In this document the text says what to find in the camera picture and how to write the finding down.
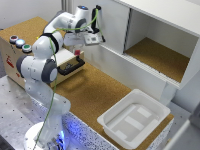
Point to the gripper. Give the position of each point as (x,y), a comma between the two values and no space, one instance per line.
(74,39)

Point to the pink block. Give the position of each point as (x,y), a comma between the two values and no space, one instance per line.
(77,52)

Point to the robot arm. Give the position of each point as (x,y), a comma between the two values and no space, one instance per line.
(36,68)

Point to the wooden drawer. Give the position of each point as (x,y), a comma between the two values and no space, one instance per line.
(68,57)

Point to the wooden drawer box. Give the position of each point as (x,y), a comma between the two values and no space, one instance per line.
(25,30)

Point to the white sliding door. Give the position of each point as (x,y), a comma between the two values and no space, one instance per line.
(113,23)

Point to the green button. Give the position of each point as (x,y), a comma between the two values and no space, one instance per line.
(26,47)

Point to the blue button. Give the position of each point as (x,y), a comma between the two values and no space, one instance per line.
(20,42)

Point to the red button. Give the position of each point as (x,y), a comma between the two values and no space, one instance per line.
(14,38)

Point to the white cabinet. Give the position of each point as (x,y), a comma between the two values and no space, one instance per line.
(160,56)

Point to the white plastic box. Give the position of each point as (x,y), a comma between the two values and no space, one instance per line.
(135,120)

